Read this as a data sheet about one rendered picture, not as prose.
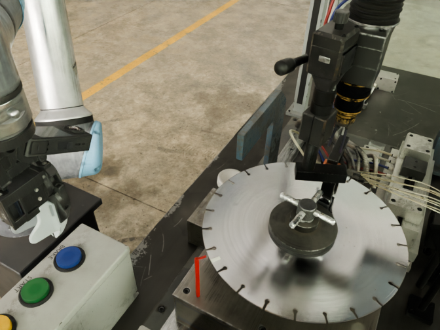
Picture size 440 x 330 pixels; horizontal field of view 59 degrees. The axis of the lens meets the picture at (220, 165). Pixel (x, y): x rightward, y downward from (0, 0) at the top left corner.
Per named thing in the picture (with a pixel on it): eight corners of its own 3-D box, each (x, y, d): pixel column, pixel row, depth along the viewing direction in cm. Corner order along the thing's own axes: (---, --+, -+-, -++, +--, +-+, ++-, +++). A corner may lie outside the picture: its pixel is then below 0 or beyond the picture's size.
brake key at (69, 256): (71, 276, 63) (68, 270, 62) (53, 266, 65) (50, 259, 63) (88, 258, 66) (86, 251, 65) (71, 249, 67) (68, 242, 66)
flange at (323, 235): (260, 206, 67) (262, 196, 66) (321, 198, 69) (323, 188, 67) (280, 259, 59) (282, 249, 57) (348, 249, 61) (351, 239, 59)
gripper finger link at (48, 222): (31, 257, 57) (10, 214, 51) (61, 230, 60) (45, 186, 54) (46, 266, 55) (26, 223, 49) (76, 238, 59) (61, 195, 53)
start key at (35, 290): (36, 311, 58) (33, 305, 57) (18, 300, 60) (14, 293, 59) (57, 291, 61) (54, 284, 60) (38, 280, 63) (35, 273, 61)
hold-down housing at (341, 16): (320, 154, 59) (351, 21, 46) (292, 142, 61) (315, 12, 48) (335, 137, 63) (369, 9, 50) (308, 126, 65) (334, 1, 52)
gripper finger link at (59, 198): (43, 215, 56) (25, 171, 51) (53, 208, 57) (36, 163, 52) (67, 228, 55) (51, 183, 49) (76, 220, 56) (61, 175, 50)
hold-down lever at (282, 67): (315, 93, 49) (319, 73, 47) (270, 81, 51) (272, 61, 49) (332, 68, 54) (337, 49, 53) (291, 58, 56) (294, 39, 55)
